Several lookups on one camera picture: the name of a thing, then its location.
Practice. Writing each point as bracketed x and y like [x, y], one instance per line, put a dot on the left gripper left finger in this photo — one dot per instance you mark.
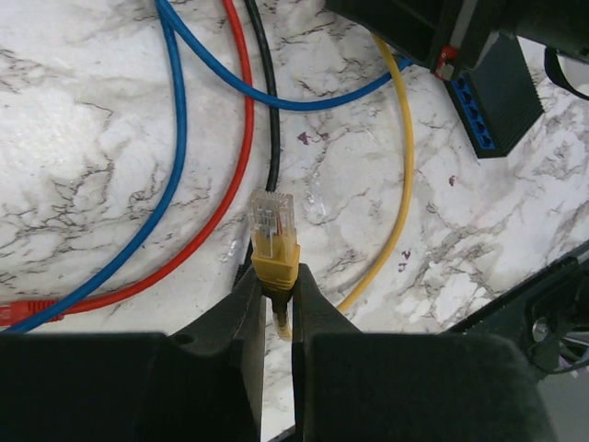
[201, 383]

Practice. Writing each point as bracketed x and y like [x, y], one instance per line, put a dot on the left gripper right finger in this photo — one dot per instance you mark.
[351, 385]

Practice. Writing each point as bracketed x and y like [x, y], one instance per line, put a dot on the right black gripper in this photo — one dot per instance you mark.
[449, 37]

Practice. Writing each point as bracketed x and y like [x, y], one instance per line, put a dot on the black blue network switch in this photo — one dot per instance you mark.
[497, 102]

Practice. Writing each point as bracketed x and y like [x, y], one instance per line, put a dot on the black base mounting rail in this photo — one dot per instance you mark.
[546, 317]

